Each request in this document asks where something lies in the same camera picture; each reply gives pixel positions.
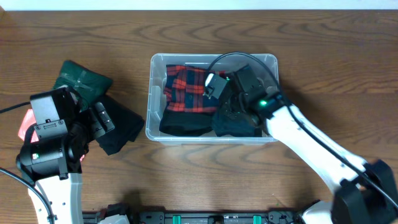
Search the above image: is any black garment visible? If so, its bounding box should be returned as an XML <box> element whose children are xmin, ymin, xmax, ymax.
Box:
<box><xmin>159</xmin><ymin>110</ymin><xmax>213</xmax><ymax>137</ymax></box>
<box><xmin>96</xmin><ymin>95</ymin><xmax>144</xmax><ymax>156</ymax></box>

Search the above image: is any dark navy garment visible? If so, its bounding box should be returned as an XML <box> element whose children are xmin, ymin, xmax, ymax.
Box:
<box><xmin>211</xmin><ymin>108</ymin><xmax>262</xmax><ymax>138</ymax></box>

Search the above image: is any dark green garment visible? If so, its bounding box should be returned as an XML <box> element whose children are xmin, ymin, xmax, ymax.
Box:
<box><xmin>53</xmin><ymin>60</ymin><xmax>113</xmax><ymax>111</ymax></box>

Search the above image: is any red plaid shirt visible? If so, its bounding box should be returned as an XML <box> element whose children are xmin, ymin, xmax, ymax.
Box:
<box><xmin>163</xmin><ymin>65</ymin><xmax>218</xmax><ymax>113</ymax></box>

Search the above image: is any pink garment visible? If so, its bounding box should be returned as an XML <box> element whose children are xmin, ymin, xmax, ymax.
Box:
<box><xmin>18</xmin><ymin>109</ymin><xmax>36</xmax><ymax>141</ymax></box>

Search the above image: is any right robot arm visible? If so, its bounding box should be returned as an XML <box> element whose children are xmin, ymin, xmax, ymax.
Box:
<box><xmin>213</xmin><ymin>66</ymin><xmax>397</xmax><ymax>223</ymax></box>

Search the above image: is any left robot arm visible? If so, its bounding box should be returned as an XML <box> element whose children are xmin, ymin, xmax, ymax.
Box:
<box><xmin>16</xmin><ymin>86</ymin><xmax>114</xmax><ymax>223</ymax></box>

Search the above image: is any clear plastic storage bin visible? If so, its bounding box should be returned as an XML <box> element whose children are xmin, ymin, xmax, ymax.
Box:
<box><xmin>146</xmin><ymin>53</ymin><xmax>276</xmax><ymax>145</ymax></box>

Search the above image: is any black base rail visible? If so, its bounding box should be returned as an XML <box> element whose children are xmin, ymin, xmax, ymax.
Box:
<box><xmin>83</xmin><ymin>203</ymin><xmax>304</xmax><ymax>224</ymax></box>

